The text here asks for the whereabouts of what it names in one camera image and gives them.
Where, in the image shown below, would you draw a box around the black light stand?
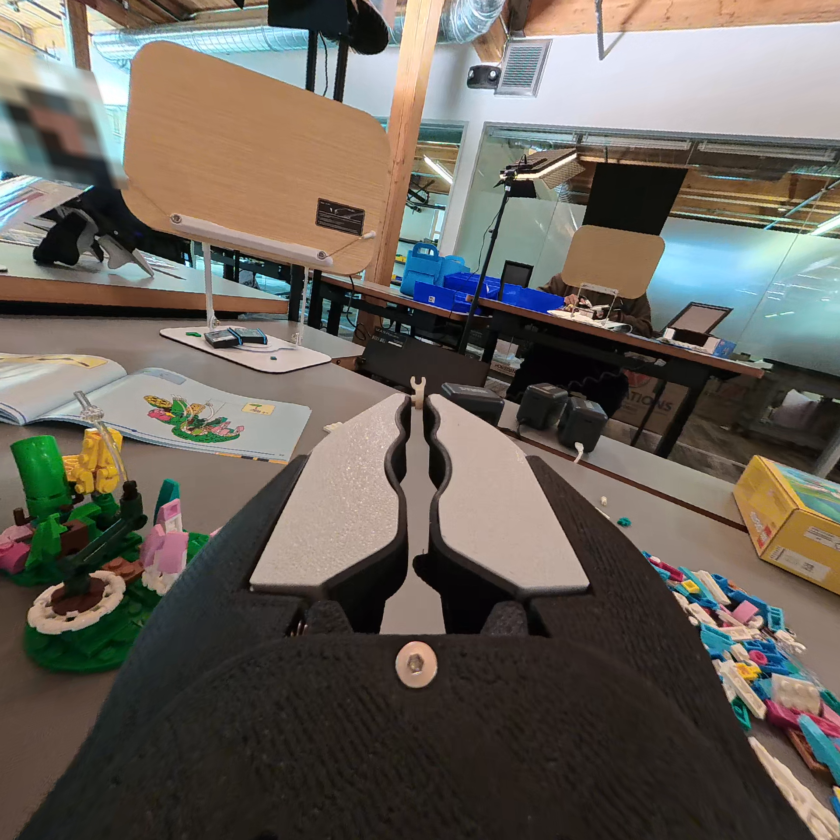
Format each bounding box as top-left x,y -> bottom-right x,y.
459,150 -> 586,358

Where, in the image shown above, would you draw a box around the grey table wooden edge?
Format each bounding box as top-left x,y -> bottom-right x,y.
0,239 -> 290,316

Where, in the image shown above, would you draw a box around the large wooden board stand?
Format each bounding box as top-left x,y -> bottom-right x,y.
122,41 -> 395,375

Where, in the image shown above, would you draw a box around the long wooden table black legs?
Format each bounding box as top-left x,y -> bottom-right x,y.
320,274 -> 767,460

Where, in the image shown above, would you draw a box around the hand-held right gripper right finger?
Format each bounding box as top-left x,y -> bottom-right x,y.
412,392 -> 590,636

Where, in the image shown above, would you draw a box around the metal vent grille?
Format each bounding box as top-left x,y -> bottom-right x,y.
494,38 -> 553,98

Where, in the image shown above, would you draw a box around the black charger block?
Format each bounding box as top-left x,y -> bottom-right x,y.
518,382 -> 568,431
558,395 -> 608,454
441,382 -> 505,426

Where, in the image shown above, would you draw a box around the wooden pillar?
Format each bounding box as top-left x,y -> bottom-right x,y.
357,0 -> 447,343

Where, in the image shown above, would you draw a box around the open box black lid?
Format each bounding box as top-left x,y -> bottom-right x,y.
661,302 -> 736,358

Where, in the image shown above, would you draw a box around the black equipment case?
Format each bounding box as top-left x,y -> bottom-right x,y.
361,333 -> 490,389

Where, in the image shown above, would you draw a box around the light blue plastic caddy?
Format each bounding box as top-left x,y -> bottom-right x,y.
400,243 -> 470,298

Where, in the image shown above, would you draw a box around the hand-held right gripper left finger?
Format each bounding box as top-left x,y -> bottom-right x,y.
248,392 -> 413,636

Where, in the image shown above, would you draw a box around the yellow lego box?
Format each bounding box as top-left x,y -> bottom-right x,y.
733,455 -> 840,595

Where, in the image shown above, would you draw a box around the silver air duct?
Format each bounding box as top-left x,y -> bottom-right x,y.
92,0 -> 521,63

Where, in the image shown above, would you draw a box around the black hanging panel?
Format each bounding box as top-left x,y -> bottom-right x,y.
583,161 -> 689,236

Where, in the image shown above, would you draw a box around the lego instruction booklet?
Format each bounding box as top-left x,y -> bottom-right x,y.
0,353 -> 312,463

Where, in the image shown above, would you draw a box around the green lego garden model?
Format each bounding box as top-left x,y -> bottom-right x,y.
0,390 -> 217,673

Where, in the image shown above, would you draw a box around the pile of loose lego bricks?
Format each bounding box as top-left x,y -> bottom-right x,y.
640,551 -> 840,840

